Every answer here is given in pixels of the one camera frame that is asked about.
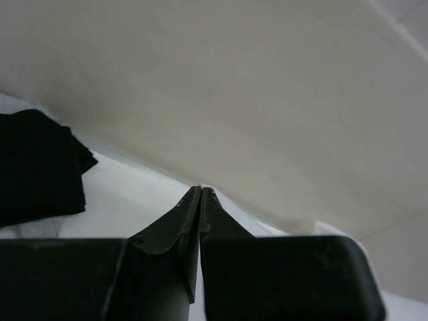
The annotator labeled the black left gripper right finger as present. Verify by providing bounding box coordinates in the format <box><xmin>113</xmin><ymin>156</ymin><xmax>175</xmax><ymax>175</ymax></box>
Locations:
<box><xmin>199</xmin><ymin>187</ymin><xmax>387</xmax><ymax>321</ymax></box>

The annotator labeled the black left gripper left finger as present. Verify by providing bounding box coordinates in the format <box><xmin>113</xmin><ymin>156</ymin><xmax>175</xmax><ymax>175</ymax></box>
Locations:
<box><xmin>1</xmin><ymin>187</ymin><xmax>201</xmax><ymax>320</ymax></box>

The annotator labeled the white tank top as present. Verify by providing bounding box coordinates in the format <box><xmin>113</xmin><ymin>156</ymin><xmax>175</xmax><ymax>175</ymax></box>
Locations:
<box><xmin>200</xmin><ymin>182</ymin><xmax>428</xmax><ymax>321</ymax></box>

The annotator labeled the grey folded tank top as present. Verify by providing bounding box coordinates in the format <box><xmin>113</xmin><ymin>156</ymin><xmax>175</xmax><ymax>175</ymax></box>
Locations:
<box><xmin>1</xmin><ymin>211</ymin><xmax>64</xmax><ymax>239</ymax></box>

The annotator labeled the black folded tank top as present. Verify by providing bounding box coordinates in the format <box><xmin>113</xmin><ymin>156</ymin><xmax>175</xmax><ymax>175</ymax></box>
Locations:
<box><xmin>1</xmin><ymin>109</ymin><xmax>98</xmax><ymax>227</ymax></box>

